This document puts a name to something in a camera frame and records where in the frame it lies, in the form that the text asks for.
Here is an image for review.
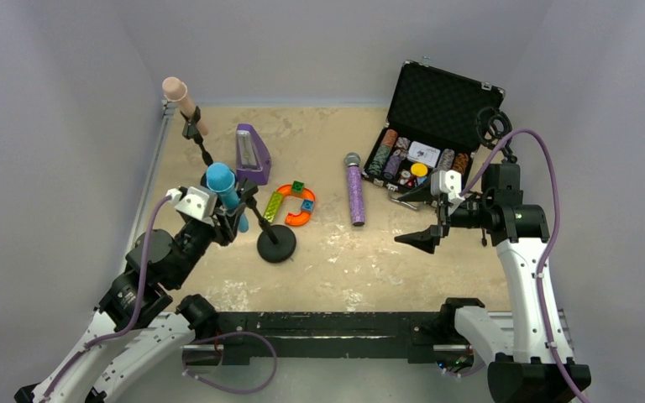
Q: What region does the black shock mount tripod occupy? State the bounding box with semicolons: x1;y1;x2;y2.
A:
475;107;519;248

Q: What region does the black mic stand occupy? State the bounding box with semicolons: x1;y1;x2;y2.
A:
233;179;297;264
181;106;214;167

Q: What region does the blue microphone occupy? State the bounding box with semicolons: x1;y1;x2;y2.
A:
203;162;240;213

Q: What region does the purple glitter microphone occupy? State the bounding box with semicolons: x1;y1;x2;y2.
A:
343;152;365;227

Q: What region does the pink microphone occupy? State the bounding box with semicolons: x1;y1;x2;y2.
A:
161;76;197;119

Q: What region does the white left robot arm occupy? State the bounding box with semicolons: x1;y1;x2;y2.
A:
14;201;244;402

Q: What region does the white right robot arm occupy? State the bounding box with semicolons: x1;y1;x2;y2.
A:
395;163;591;402

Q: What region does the yellow dealer chip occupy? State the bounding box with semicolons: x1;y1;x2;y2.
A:
410;163;428;177

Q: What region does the white card deck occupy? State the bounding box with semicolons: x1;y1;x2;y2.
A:
406;141;442;168

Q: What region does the lime long toy brick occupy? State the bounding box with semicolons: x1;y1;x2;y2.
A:
263;191;285;222

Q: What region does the black poker chip case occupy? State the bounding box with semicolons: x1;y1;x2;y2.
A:
360;60;506;194

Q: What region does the purple metronome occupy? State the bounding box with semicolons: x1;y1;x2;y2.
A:
235;123;272;186

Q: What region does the orange curved track piece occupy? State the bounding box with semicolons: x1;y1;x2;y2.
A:
276;184;317;227

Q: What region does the green toy brick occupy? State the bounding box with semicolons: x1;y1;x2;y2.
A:
291;181;305;195

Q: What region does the blue toy brick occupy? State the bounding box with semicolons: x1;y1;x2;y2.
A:
301;199;315;213

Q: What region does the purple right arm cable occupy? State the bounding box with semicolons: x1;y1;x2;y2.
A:
459;128;588;403

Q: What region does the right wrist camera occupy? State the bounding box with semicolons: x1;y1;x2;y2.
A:
429;170;465;216

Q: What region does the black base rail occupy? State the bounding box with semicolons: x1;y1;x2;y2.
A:
183;311;477;371

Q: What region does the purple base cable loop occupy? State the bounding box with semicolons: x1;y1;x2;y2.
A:
181;331;279;396

